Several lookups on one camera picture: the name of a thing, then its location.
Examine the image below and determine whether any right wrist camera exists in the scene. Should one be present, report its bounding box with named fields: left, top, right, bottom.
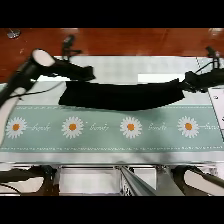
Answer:
left=204, top=45, right=222, bottom=70

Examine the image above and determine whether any black cable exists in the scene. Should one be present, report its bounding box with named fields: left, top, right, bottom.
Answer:
left=11, top=80, right=67, bottom=100
left=194, top=60, right=220, bottom=75

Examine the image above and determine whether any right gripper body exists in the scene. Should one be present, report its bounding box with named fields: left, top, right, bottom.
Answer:
left=179, top=70, right=207, bottom=94

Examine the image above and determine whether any black garment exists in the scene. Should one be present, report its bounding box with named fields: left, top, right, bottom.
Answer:
left=58, top=78, right=186, bottom=112

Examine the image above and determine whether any silver frame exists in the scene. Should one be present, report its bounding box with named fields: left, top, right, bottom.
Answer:
left=0, top=162, right=224, bottom=197

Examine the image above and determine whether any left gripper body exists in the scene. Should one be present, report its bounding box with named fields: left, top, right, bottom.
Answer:
left=71, top=65, right=97, bottom=82

